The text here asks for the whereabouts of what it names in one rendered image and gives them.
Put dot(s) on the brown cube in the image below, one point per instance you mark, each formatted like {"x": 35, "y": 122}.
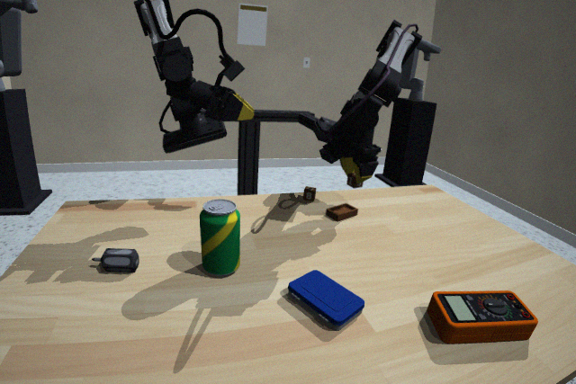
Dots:
{"x": 309, "y": 193}
{"x": 351, "y": 181}

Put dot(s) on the blue flat rectangular case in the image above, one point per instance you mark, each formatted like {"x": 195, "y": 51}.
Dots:
{"x": 327, "y": 300}

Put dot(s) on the green soda can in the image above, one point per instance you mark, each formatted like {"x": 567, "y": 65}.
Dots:
{"x": 220, "y": 237}

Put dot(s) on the orange digital multimeter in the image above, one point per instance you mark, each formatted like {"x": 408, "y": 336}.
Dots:
{"x": 463, "y": 317}

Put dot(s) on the brown wooden tray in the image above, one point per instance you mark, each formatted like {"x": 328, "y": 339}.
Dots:
{"x": 349, "y": 211}

